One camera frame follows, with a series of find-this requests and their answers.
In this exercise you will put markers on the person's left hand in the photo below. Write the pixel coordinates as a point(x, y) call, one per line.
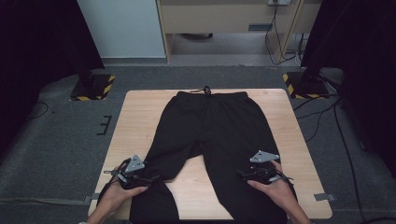
point(116, 196)

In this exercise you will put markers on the striped-edge black stand base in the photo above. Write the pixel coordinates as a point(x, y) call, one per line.
point(306, 87)
point(93, 88)

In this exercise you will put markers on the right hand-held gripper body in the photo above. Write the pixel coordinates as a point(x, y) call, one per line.
point(264, 169)

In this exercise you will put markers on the white power socket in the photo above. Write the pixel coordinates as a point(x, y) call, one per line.
point(279, 2)

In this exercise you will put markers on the person's right hand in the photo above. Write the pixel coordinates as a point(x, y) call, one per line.
point(275, 193)

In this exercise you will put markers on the grey floor tape strip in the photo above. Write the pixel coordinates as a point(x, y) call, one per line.
point(324, 197)
point(93, 197)

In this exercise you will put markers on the black pants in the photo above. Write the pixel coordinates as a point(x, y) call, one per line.
point(224, 140)

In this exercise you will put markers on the beige wooden desk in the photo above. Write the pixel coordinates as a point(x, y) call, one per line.
point(218, 18)

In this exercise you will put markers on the black curtain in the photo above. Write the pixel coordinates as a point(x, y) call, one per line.
point(367, 62)
point(40, 56)

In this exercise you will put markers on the black metal stand post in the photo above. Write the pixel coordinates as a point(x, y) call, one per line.
point(311, 71)

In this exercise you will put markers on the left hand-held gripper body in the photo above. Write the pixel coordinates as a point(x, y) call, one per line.
point(132, 172)

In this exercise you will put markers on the white cabinet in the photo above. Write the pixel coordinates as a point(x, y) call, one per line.
point(121, 28)

